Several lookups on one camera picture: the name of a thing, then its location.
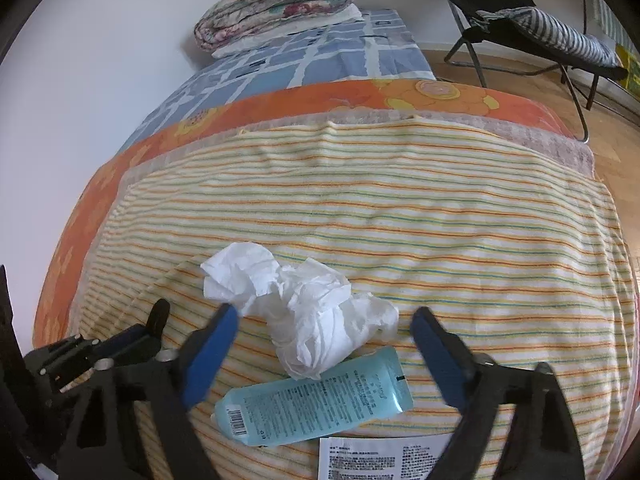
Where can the blue checked bed sheet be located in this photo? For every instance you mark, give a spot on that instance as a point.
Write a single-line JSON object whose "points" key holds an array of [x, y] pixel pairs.
{"points": [[325, 60]]}

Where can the white printed paper leaflet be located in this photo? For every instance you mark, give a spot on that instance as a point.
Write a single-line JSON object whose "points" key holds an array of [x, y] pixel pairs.
{"points": [[380, 460]]}

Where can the teal tube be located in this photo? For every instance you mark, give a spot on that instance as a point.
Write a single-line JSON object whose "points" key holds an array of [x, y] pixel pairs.
{"points": [[320, 405]]}

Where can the yellow box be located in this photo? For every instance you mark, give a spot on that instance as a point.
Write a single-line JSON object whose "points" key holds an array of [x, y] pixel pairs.
{"points": [[631, 67]]}

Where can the folded floral quilt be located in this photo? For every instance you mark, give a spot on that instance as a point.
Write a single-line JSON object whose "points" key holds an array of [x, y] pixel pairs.
{"points": [[280, 5]]}

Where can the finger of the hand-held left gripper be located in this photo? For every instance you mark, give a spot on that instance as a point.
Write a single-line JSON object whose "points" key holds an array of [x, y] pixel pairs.
{"points": [[158, 317], [122, 344]]}

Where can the white tissue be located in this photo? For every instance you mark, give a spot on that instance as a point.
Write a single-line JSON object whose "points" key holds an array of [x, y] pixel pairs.
{"points": [[310, 320]]}

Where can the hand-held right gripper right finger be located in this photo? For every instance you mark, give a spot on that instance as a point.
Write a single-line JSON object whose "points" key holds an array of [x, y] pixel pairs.
{"points": [[440, 355]]}

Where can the yellow striped towel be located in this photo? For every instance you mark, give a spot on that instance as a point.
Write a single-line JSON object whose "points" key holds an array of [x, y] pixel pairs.
{"points": [[400, 220]]}

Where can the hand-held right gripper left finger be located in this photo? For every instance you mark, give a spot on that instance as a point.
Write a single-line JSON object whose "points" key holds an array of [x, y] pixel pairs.
{"points": [[212, 355]]}

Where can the striped cloth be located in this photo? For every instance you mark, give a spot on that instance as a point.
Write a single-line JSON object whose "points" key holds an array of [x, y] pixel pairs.
{"points": [[555, 30]]}

